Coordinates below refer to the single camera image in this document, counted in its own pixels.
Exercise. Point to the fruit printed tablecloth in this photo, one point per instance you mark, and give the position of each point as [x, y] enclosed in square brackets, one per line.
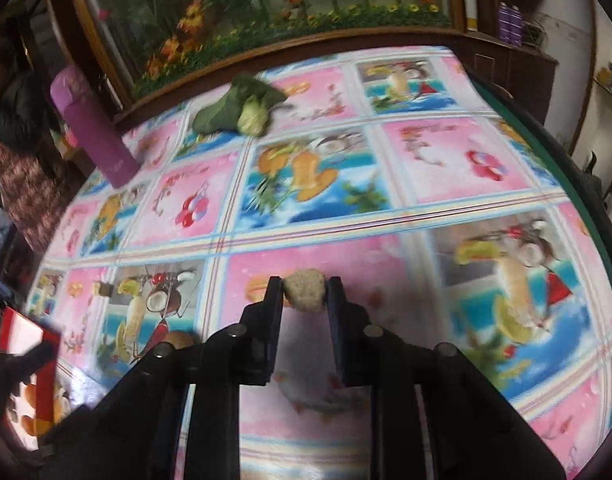
[386, 200]

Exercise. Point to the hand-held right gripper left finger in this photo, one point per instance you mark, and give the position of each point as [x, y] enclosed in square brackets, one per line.
[271, 325]

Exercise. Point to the purple plastic bottle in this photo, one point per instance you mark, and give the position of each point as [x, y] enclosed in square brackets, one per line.
[517, 25]
[504, 24]

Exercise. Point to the green leafy vegetable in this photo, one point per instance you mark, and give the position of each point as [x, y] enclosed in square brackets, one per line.
[225, 110]

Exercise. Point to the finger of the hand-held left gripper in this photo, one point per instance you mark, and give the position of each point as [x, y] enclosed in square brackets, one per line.
[28, 362]

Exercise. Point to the purple thermos bottle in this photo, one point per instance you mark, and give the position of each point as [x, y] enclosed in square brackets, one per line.
[93, 130]

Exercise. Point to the orange mandarin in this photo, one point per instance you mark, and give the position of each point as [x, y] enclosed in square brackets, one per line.
[29, 425]
[28, 394]

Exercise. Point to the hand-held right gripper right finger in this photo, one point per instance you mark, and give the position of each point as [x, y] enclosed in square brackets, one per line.
[336, 330]

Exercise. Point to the brown round longan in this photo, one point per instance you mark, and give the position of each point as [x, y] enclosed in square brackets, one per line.
[178, 340]

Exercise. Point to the beige food chunk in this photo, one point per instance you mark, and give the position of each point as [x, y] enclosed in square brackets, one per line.
[306, 290]
[104, 290]

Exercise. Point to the artificial flower display case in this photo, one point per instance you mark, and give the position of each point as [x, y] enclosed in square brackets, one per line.
[266, 5]

